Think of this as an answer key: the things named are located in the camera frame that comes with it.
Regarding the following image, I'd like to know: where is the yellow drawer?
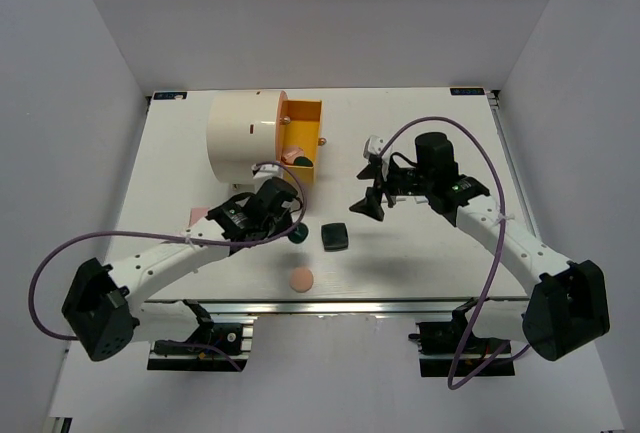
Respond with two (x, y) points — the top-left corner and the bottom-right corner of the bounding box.
(279, 98), (325, 185)

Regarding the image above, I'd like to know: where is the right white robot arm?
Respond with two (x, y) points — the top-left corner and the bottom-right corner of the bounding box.
(350, 132), (610, 361)

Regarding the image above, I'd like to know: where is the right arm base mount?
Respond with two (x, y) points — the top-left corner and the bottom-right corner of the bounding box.
(408, 300), (504, 379)

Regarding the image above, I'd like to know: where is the black square compact case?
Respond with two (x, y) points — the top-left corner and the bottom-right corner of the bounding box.
(321, 222), (349, 252)

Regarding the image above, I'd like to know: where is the dark green puff with label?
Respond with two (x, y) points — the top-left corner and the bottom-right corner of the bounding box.
(287, 223), (309, 244)

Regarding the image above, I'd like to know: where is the pink rectangular palette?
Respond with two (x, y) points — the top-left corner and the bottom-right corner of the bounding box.
(188, 207), (208, 228)

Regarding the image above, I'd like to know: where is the blue label sticker right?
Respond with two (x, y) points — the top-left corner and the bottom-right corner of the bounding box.
(449, 87), (486, 96)

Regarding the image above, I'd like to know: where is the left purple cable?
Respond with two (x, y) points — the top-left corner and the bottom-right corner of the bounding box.
(28, 161), (307, 372)

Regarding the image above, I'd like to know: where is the blue label sticker left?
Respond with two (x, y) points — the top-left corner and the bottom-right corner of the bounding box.
(152, 91), (187, 101)

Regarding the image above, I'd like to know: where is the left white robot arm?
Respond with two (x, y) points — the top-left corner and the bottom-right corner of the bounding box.
(62, 177), (307, 362)

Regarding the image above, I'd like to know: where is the blue label sticker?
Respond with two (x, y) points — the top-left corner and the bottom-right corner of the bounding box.
(152, 91), (187, 101)
(449, 87), (486, 96)

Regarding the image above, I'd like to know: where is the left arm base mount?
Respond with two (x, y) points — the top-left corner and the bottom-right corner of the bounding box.
(147, 300), (253, 373)

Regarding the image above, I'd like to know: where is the cream round drawer organizer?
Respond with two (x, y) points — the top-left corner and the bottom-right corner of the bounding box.
(206, 90), (288, 185)

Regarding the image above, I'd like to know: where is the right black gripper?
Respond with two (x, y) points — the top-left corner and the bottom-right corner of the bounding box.
(349, 158), (433, 221)

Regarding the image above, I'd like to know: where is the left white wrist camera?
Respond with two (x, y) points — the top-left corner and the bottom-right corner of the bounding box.
(252, 162), (284, 182)

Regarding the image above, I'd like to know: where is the plain pink round puff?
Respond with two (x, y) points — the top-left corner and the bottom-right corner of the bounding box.
(289, 267), (314, 293)

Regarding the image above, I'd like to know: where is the pink puff with strap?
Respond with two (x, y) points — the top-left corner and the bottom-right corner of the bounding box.
(281, 146), (304, 165)

